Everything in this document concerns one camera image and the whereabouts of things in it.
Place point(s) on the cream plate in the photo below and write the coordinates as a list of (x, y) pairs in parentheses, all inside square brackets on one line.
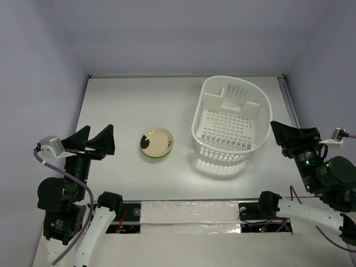
[(156, 143)]

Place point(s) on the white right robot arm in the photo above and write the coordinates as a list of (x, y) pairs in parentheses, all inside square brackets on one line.
[(331, 180)]

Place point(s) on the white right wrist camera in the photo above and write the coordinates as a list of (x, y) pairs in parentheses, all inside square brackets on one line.
[(337, 139)]

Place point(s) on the white plastic dish rack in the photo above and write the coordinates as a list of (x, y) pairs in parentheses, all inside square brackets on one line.
[(232, 119)]

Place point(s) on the aluminium rail at right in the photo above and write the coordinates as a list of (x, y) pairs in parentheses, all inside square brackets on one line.
[(288, 101)]

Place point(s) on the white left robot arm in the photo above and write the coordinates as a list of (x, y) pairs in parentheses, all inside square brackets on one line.
[(74, 222)]

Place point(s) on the white foam strip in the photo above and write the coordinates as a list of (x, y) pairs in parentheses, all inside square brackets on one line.
[(190, 217)]

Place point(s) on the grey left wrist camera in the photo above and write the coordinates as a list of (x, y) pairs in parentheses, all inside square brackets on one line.
[(51, 147)]

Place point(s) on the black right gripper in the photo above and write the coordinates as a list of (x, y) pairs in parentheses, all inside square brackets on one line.
[(298, 142)]

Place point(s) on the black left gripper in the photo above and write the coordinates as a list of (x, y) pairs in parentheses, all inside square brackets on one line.
[(104, 140)]

